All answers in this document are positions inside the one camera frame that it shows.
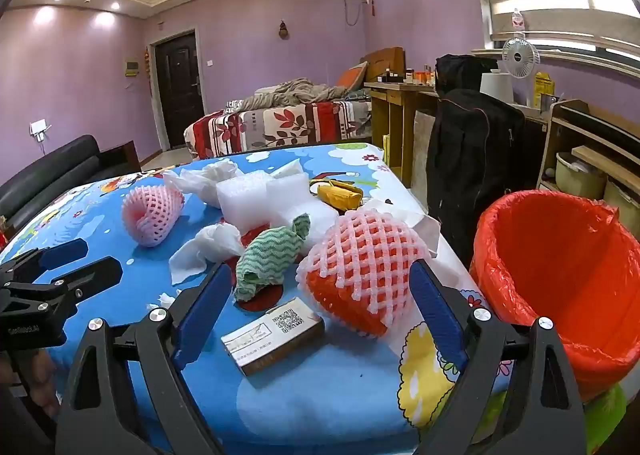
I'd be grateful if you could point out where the white desk fan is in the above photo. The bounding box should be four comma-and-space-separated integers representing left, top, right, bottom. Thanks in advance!
501, 36, 541, 106

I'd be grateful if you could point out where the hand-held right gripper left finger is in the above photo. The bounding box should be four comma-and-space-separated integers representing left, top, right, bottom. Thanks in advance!
54, 262, 234, 455

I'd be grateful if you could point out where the small cardboard box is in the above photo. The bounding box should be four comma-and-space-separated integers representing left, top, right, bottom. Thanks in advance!
220, 296, 326, 377

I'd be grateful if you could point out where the person's left hand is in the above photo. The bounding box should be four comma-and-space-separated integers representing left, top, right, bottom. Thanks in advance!
12, 349, 65, 419

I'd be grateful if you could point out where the large black bag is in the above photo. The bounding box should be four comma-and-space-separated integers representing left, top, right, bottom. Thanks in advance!
426, 88, 526, 268

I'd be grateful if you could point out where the black backpack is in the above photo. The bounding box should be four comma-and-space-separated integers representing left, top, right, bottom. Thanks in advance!
435, 54, 501, 98

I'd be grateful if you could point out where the row of small bottles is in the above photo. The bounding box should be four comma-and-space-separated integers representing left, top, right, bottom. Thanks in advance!
377, 64, 438, 85

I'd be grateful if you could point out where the yellow wrapper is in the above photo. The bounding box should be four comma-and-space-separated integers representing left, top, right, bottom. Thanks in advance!
317, 179, 365, 212

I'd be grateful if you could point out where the white cylinder container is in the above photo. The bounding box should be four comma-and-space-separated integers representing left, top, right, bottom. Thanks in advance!
480, 72, 516, 103

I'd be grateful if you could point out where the green wavy striped cloth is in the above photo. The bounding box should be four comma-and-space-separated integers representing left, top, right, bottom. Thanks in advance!
232, 214, 312, 303

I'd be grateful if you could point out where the black sofa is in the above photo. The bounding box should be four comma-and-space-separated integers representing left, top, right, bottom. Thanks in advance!
0, 134, 101, 221

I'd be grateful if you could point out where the wooden desk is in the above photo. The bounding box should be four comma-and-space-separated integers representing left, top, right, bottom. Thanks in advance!
364, 80, 441, 186

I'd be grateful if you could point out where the brown crumpled blanket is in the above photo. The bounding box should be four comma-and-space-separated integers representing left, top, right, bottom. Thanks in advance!
240, 78, 351, 111

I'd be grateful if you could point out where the blue cartoon printed tablecloth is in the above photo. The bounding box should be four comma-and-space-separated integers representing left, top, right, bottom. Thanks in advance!
0, 141, 511, 451

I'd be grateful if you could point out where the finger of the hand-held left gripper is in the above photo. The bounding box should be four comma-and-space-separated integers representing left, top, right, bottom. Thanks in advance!
1, 237, 90, 282
49, 256, 124, 302

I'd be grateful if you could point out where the bed with leaf print sheet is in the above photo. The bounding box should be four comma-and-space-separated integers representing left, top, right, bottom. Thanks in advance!
184, 100, 373, 159

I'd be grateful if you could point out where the yellow packet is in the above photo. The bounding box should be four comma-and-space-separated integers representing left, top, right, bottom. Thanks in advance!
532, 71, 555, 108

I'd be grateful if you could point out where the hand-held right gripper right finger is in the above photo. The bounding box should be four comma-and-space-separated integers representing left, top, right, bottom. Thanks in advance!
409, 258, 587, 455

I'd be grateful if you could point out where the white foam sheet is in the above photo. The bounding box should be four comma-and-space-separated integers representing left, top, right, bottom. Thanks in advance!
216, 170, 273, 226
272, 200, 341, 256
265, 172, 312, 208

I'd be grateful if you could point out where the red lined trash bin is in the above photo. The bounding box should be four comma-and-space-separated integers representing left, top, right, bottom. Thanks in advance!
469, 190, 640, 403

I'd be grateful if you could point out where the wooden white storage cabinet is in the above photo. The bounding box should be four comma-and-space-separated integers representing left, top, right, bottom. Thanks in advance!
537, 99, 640, 236

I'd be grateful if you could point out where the wooden headboard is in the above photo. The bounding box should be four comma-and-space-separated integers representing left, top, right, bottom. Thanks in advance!
361, 46, 406, 83

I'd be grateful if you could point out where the orange pillow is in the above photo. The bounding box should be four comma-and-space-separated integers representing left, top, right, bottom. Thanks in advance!
335, 61, 370, 91

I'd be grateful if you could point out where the dark door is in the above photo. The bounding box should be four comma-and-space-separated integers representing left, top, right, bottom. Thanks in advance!
152, 31, 206, 150

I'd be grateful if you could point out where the white foam wrap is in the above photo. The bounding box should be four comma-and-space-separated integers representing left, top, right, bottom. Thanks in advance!
121, 185, 186, 248

